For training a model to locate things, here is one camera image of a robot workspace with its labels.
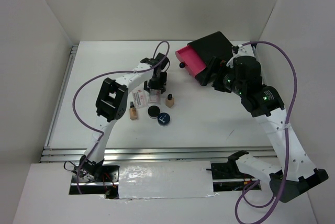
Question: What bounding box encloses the black lid powder jar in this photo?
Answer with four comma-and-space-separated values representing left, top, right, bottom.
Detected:
147, 105, 161, 119

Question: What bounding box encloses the blue lid F powder jar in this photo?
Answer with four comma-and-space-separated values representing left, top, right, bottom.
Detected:
157, 113, 171, 127

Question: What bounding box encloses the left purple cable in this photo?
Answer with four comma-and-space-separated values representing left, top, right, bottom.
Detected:
72, 40, 170, 195

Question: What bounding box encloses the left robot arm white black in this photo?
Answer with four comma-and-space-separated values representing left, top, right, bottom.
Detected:
76, 53, 169, 182

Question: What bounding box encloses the black drawer organizer case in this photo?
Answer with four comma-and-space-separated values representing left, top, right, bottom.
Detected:
188, 31, 233, 64

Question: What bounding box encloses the BB foundation pump bottle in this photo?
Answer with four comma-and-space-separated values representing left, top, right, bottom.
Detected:
129, 102, 138, 120

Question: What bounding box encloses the aluminium rail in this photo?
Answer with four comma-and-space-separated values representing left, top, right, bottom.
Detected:
40, 147, 276, 163
43, 44, 79, 149

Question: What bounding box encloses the floral clear makeup box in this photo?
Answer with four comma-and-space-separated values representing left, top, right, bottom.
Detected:
148, 89, 161, 104

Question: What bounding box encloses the aluminium front rail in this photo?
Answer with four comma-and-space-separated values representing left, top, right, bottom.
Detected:
40, 147, 276, 163

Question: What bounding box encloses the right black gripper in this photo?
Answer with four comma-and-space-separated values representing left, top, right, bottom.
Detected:
195, 55, 245, 95

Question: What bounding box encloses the purple cable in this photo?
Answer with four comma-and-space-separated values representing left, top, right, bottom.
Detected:
72, 40, 170, 195
234, 40, 299, 224

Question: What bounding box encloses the pink top drawer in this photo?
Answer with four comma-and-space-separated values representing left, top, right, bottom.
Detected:
175, 46, 206, 77

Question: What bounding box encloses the aluminium left rail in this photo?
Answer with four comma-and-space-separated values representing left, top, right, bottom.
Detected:
43, 44, 79, 149

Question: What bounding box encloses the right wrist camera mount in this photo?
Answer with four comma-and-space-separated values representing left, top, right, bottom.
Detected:
226, 44, 248, 68

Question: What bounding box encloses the white foil-taped board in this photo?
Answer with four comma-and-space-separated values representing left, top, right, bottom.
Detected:
118, 161, 215, 199

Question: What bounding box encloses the square foundation bottle black cap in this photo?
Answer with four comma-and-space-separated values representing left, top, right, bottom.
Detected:
165, 94, 174, 108

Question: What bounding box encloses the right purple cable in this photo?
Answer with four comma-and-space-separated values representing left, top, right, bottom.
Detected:
234, 40, 299, 224

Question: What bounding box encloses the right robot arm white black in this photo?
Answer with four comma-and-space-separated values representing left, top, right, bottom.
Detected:
210, 55, 329, 203

